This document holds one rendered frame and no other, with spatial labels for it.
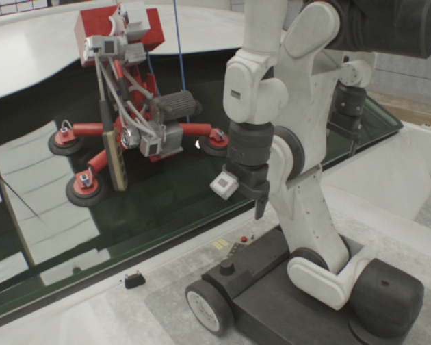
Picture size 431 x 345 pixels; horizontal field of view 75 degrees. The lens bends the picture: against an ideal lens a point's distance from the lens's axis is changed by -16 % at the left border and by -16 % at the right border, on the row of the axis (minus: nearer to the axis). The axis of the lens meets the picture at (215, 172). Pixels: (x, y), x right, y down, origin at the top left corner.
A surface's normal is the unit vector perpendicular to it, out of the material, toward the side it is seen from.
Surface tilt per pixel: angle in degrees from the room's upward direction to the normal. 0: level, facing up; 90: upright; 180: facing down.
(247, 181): 90
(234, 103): 90
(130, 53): 73
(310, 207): 60
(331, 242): 46
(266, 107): 101
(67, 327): 10
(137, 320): 0
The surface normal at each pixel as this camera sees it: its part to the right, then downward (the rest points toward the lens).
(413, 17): -0.72, -0.02
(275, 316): -0.07, -0.89
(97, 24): 0.51, 0.01
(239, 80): -0.75, 0.35
